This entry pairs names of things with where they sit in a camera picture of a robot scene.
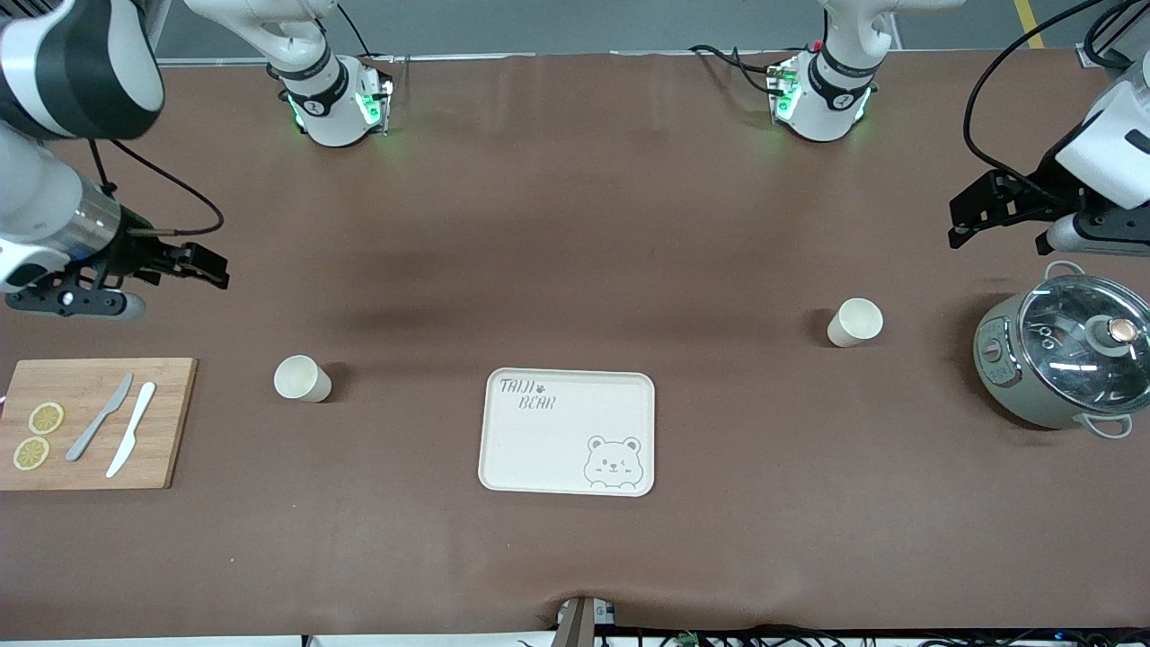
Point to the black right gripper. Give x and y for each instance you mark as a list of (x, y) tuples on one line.
[(131, 251)]

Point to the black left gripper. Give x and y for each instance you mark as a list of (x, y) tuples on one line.
[(1044, 191)]

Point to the white IKEA cup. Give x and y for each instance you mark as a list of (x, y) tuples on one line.
[(296, 377), (855, 321)]

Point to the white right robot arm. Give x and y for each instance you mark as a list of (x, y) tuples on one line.
[(328, 108)]

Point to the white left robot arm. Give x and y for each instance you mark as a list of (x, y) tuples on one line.
[(831, 108)]

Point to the wooden cutting board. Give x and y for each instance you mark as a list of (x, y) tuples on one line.
[(171, 431)]

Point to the glass pot lid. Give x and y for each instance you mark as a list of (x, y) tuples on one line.
[(1060, 359)]

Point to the grey electric cooking pot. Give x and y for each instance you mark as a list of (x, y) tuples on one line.
[(1006, 377)]

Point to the white plastic knife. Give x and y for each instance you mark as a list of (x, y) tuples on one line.
[(135, 422)]

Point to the grey plastic knife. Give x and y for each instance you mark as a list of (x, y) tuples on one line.
[(99, 418)]

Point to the yellow lemon slice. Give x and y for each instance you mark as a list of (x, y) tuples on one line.
[(46, 418), (31, 454)]

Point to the brown table mat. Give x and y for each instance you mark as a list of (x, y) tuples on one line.
[(575, 270)]

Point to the cream bear print tray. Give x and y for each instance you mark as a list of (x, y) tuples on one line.
[(539, 449)]

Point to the aluminium frame profile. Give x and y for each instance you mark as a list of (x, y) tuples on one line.
[(1092, 56)]

